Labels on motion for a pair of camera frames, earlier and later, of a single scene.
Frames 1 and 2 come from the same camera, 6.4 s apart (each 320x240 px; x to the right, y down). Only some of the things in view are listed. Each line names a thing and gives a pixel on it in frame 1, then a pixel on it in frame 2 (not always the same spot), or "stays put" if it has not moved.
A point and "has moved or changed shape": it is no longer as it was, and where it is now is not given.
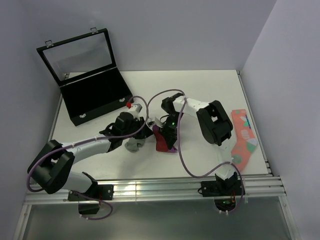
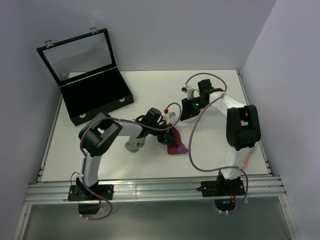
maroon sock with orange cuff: (161, 145) has moved or changed shape
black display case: (84, 68) stays put
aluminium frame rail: (183, 188) stays put
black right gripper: (170, 136) to (187, 111)
